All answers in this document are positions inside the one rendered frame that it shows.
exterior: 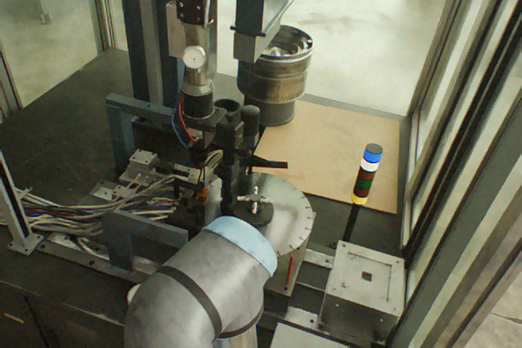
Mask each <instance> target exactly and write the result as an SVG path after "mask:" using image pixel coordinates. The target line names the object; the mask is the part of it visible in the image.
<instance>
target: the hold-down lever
mask: <svg viewBox="0 0 522 348"><path fill-rule="evenodd" d="M220 149H221V150H223V151H226V152H233V153H236V154H237V155H238V156H243V157H246V158H249V157H251V156H252V151H251V150H250V149H245V148H231V147H228V146H224V145H221V147H220Z"/></svg>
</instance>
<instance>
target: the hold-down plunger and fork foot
mask: <svg viewBox="0 0 522 348"><path fill-rule="evenodd" d="M221 198H223V204H231V203H232V183H229V182H226V181H224V180H222V187H221Z"/></svg>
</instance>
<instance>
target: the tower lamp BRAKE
mask: <svg viewBox="0 0 522 348"><path fill-rule="evenodd" d="M382 153H383V148H382V147H381V146H380V145H378V144H376V143H368V144H367V145H366V146H365V151H364V154H363V157H364V158H365V159H366V160H367V161H369V162H378V161H380V159H381V155H382Z"/></svg>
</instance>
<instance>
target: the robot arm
mask: <svg viewBox="0 0 522 348"><path fill-rule="evenodd" d="M275 270H276V255H275V253H274V251H273V249H272V247H271V245H270V244H269V243H268V242H267V239H266V238H265V237H264V236H263V235H262V234H261V233H260V232H259V231H258V230H256V229H255V228H254V227H252V226H251V225H250V224H249V223H246V222H243V221H241V220H240V219H238V218H233V217H221V218H217V219H216V220H214V221H213V222H212V223H210V224H209V225H208V226H206V227H203V228H202V229H201V231H200V232H199V233H198V234H197V235H196V236H195V237H194V238H193V239H192V240H191V241H190V242H188V243H187V244H186V245H185V246H184V247H183V248H181V249H180V250H179V251H178V252H177V253H175V254H174V255H173V256H172V257H171V258H170V259H168V260H167V261H166V263H165V264H164V265H163V266H162V267H159V268H158V269H157V270H156V271H155V272H154V273H152V274H151V275H150V276H148V277H147V278H146V279H145V280H144V281H143V283H142V284H141V285H140V287H139V288H138V289H136V291H135V293H134V295H133V297H132V299H131V300H130V304H129V308H128V311H127V314H126V324H125V348H258V344H257V334H256V324H257V322H258V321H259V319H260V317H261V314H262V312H263V285H264V283H265V282H266V280H267V279H268V278H271V277H272V273H273V272H274V271H275Z"/></svg>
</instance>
